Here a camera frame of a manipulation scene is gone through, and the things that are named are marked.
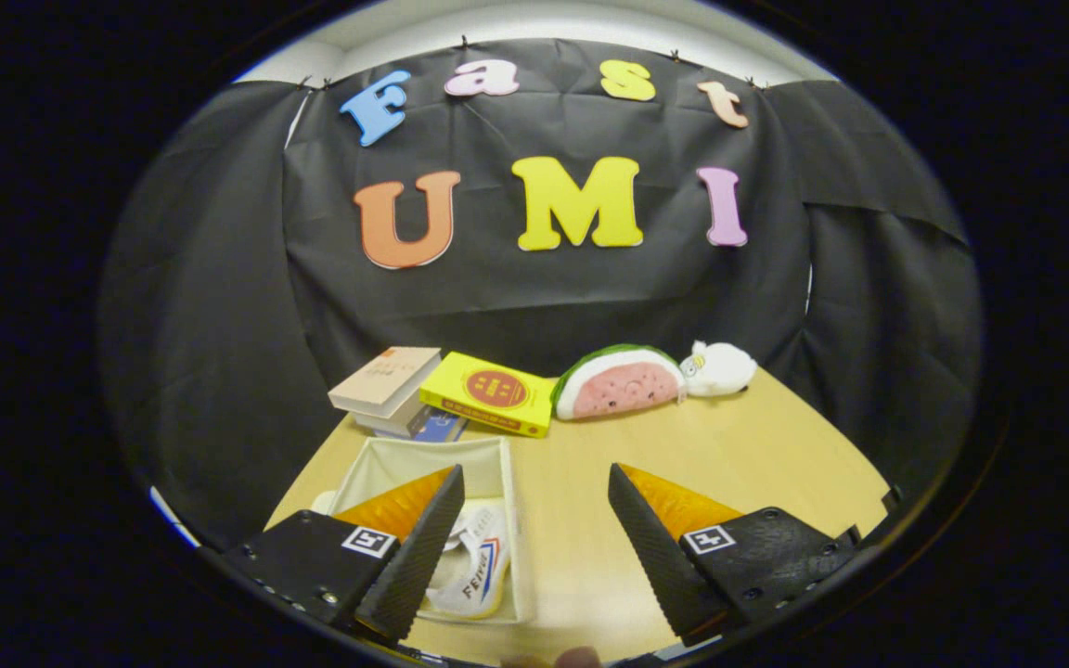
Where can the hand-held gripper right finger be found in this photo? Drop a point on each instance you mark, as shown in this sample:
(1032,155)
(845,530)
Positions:
(655,552)

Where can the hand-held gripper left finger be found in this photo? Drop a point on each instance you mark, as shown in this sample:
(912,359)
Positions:
(414,557)

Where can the white canvas shoe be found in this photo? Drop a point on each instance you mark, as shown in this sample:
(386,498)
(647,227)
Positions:
(479,580)
(462,521)

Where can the beige fabric storage box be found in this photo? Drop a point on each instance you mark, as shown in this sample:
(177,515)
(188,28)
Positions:
(423,459)

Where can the blue book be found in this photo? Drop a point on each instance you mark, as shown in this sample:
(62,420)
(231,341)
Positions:
(442,429)

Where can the grey white book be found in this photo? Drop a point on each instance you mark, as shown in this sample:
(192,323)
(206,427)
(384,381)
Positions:
(391,422)

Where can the watermelon slice plush toy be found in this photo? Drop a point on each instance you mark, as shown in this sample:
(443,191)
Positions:
(623,388)

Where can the yellow book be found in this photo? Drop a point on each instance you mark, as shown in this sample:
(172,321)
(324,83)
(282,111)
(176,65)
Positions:
(493,391)

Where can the white plush toy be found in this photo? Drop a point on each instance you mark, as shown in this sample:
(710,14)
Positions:
(720,368)

